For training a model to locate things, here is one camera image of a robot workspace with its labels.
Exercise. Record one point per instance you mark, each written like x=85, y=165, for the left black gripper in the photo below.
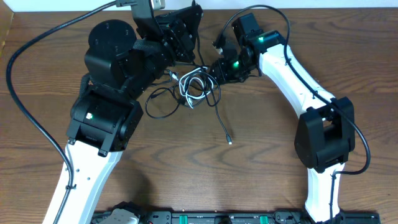
x=181, y=35

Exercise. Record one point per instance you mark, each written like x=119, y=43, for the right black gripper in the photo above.
x=222, y=71

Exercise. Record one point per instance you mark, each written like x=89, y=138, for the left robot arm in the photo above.
x=123, y=60

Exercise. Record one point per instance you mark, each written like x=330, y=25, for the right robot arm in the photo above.
x=325, y=133

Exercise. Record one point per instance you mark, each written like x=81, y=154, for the clear tape piece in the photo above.
x=311, y=82

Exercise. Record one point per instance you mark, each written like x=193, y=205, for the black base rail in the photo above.
x=127, y=212

